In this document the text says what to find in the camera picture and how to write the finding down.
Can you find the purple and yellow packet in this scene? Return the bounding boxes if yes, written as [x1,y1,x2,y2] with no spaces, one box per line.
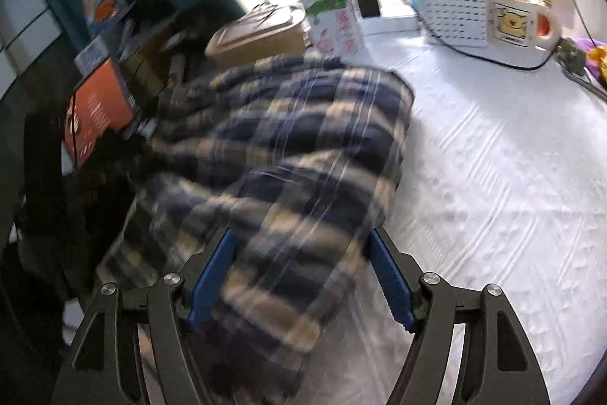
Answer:
[575,37,607,84]

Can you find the black cable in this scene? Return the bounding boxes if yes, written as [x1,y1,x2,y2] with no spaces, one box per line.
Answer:
[402,0,570,72]

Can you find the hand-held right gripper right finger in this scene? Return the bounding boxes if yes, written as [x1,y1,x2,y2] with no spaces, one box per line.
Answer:
[367,227,553,405]

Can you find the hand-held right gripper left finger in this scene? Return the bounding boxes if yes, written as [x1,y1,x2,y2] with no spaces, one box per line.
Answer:
[50,227,242,405]

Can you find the plaid pants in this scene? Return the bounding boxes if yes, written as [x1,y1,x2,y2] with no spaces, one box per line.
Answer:
[97,53,416,405]

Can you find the white textured table cover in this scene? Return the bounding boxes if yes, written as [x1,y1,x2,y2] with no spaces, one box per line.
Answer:
[303,12,607,405]

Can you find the green and white carton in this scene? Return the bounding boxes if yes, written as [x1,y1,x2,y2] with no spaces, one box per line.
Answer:
[299,0,364,55]

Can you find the white perforated basket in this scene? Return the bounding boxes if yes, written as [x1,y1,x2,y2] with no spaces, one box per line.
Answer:
[407,0,490,48]

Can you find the cartoon print mug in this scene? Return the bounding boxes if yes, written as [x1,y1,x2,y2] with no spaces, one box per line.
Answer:
[484,0,563,55]

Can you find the tan lidded bin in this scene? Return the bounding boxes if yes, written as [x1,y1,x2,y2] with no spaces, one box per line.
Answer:
[205,5,309,69]

